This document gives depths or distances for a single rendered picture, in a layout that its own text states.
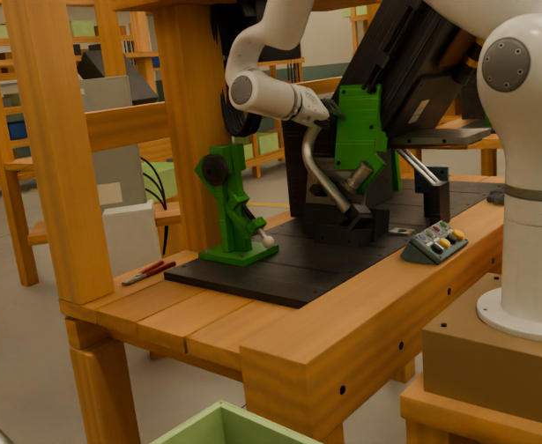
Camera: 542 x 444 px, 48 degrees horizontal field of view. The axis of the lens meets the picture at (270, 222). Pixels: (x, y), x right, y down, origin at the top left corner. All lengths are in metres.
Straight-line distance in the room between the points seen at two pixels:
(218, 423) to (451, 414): 0.35
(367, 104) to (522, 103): 0.75
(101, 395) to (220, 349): 0.47
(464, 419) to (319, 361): 0.23
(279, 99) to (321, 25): 10.75
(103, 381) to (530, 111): 1.06
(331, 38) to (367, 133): 10.47
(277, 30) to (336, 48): 10.67
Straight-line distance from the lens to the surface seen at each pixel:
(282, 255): 1.46
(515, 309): 0.95
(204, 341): 1.11
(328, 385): 1.02
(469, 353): 0.91
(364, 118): 1.53
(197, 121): 1.56
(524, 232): 0.90
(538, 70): 0.80
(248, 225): 1.42
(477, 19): 0.96
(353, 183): 1.49
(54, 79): 1.33
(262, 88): 1.30
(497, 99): 0.84
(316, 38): 12.14
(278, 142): 8.09
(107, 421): 1.52
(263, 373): 1.02
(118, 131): 1.52
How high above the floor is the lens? 1.34
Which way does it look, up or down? 14 degrees down
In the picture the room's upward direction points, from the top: 6 degrees counter-clockwise
